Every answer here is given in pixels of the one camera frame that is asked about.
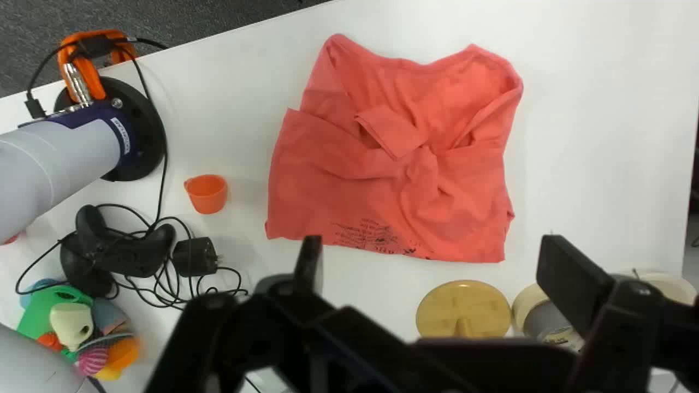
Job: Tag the orange clamp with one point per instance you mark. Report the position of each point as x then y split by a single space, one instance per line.
84 68

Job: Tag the small orange cup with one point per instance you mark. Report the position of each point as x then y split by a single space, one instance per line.
206 194

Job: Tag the wooden mug tree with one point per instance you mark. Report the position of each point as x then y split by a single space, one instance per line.
467 312

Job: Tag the colourful plush toy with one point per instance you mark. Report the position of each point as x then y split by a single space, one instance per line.
52 319

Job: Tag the cream bowl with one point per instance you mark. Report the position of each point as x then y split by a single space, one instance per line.
679 286

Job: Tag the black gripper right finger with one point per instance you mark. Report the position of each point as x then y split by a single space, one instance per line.
620 328

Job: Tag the cream tape roll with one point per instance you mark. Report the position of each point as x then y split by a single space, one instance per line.
523 302

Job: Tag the black power adapter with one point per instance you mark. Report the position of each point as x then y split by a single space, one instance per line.
196 257

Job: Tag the white robot arm with lettering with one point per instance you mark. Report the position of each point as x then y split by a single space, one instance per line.
44 167

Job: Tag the black handheld controller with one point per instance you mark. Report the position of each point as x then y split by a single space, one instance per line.
109 252

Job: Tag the red shirt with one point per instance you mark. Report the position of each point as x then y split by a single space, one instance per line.
408 181

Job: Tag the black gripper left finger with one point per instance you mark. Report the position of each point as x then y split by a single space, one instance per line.
241 342

